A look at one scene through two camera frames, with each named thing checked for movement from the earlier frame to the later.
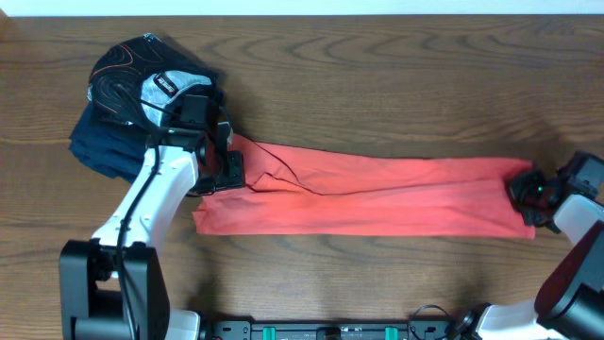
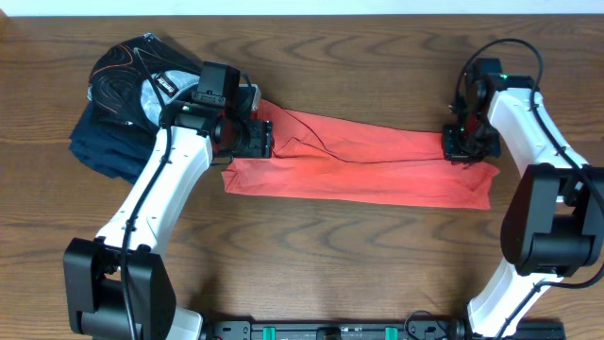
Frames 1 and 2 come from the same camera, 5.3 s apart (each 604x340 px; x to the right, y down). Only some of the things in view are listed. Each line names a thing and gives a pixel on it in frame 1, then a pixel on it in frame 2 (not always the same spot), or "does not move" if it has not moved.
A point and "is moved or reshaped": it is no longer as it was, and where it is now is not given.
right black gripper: [516, 188] → [453, 152]
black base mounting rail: [243, 330] does not move
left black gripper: [237, 176] → [262, 141]
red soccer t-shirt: [293, 192] is moved or reshaped
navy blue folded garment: [112, 146] does not move
